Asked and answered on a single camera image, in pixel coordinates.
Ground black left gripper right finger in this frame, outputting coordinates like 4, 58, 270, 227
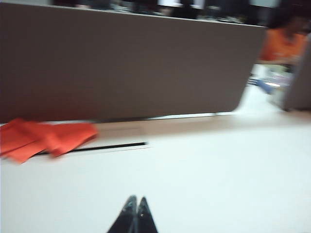
134, 196, 158, 233

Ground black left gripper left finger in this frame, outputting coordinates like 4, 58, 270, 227
106, 195, 138, 233

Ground orange cloth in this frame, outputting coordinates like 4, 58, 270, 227
0, 118, 99, 164

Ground wide grey desk partition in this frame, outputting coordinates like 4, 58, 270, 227
0, 2, 268, 123

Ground blue background item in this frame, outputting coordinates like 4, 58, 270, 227
255, 79, 276, 96

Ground narrow grey desk partition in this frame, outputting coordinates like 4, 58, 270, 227
283, 31, 311, 112

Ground person in orange shirt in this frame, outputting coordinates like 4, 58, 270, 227
259, 7, 311, 66

